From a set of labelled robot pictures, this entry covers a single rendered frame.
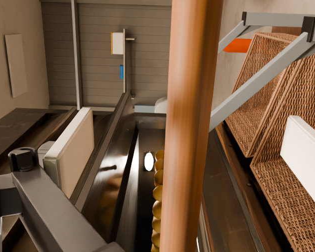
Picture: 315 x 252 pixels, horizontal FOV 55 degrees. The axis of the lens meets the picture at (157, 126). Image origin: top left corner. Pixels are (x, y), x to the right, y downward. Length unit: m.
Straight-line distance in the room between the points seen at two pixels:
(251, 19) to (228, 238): 0.68
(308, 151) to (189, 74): 0.08
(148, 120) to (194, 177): 1.59
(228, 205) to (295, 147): 0.85
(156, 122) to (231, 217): 0.95
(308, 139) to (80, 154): 0.13
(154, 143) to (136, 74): 6.24
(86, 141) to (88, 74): 8.05
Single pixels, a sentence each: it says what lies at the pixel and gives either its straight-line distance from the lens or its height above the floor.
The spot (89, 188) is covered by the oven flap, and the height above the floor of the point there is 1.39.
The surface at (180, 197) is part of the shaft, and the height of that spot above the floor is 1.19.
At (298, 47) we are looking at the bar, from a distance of 0.63.
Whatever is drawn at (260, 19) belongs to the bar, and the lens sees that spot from 1.09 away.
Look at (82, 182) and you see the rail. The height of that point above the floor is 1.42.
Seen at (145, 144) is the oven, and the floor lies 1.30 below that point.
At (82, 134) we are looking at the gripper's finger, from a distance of 0.18.
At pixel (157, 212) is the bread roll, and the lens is 1.43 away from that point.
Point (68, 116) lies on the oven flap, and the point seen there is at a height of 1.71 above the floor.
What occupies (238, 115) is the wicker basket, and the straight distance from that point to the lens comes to 1.76.
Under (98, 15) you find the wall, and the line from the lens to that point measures 8.06.
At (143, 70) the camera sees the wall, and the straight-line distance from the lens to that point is 8.00.
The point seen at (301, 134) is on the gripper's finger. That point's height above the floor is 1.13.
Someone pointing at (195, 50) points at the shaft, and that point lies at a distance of 0.18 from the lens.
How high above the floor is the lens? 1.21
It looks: 1 degrees up
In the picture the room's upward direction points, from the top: 88 degrees counter-clockwise
